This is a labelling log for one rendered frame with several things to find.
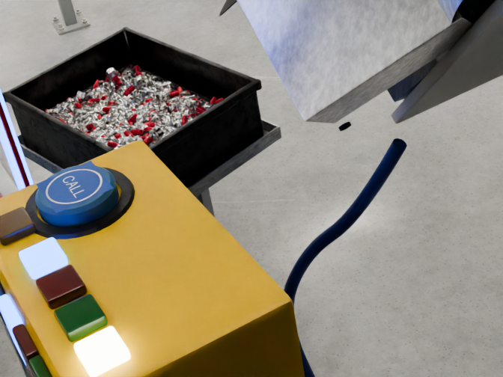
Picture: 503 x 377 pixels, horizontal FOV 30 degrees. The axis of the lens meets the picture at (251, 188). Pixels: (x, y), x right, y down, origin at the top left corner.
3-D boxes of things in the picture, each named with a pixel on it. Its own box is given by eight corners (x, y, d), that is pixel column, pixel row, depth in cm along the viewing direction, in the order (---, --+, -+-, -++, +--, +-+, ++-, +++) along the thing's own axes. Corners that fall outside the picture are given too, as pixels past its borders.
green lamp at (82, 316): (109, 325, 39) (106, 315, 39) (69, 344, 39) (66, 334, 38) (93, 301, 41) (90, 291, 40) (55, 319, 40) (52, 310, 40)
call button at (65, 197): (134, 214, 46) (126, 185, 45) (58, 247, 45) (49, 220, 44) (103, 176, 49) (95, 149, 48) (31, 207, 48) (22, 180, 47)
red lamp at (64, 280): (89, 293, 41) (85, 283, 41) (51, 311, 41) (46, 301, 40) (74, 271, 42) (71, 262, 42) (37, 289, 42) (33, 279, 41)
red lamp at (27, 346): (56, 395, 43) (38, 349, 41) (44, 401, 43) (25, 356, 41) (40, 366, 44) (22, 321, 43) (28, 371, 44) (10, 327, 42)
